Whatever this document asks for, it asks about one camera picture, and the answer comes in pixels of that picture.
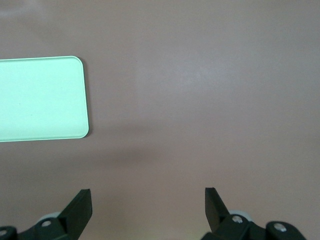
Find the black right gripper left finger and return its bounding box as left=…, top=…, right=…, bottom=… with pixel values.
left=17, top=189, right=93, bottom=240

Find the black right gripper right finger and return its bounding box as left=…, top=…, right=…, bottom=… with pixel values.
left=201, top=186, right=266, bottom=240

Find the brown table cloth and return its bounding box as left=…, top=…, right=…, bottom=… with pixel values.
left=0, top=0, right=320, bottom=240

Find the green rectangular tray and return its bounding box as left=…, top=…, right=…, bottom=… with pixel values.
left=0, top=55, right=90, bottom=143

